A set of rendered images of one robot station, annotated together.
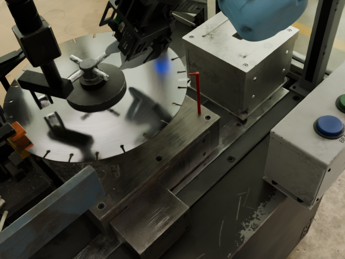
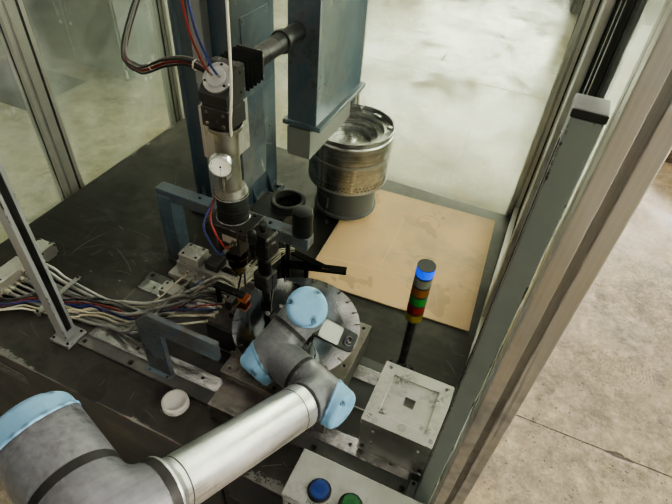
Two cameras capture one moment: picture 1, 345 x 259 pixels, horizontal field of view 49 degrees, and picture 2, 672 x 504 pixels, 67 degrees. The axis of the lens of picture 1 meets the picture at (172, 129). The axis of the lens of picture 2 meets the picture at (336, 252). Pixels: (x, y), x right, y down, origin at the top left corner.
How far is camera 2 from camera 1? 0.87 m
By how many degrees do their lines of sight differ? 40
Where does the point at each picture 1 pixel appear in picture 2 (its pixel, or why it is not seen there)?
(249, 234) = (251, 478)
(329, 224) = not seen: outside the picture
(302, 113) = (329, 468)
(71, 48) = (330, 294)
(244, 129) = (346, 450)
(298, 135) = (305, 468)
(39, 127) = (254, 308)
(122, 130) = not seen: hidden behind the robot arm
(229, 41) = (397, 397)
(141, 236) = (219, 400)
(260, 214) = (270, 482)
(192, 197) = not seen: hidden behind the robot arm
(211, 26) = (410, 378)
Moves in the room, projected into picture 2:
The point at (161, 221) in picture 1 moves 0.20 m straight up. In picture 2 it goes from (232, 408) to (226, 361)
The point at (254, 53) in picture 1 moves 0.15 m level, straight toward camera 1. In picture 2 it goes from (387, 419) to (324, 428)
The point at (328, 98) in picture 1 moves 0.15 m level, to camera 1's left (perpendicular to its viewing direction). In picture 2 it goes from (351, 486) to (319, 426)
